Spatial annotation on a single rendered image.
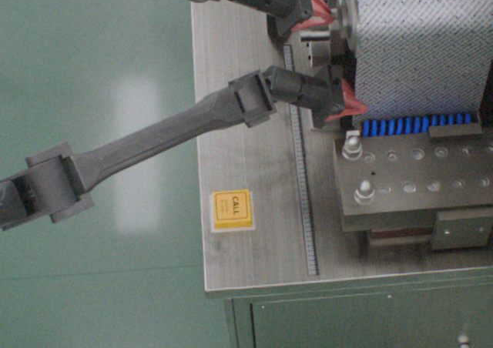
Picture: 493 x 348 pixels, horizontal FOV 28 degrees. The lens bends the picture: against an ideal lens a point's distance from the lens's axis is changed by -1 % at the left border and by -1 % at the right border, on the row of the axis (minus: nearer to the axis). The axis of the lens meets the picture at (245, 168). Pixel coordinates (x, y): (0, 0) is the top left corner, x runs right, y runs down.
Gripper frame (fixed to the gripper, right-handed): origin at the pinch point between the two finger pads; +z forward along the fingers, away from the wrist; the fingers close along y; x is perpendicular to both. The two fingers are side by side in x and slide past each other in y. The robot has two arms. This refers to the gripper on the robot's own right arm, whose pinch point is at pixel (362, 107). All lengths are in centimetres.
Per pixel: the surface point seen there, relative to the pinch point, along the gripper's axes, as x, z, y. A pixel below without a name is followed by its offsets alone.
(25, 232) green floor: -137, -21, -42
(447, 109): 6.1, 14.7, 0.3
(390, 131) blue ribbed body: -0.1, 5.7, 3.6
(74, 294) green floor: -129, -8, -20
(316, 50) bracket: 2.3, -10.1, -8.3
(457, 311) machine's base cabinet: -21.9, 33.8, 25.5
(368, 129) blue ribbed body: -2.2, 2.4, 2.8
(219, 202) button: -26.2, -16.3, 8.8
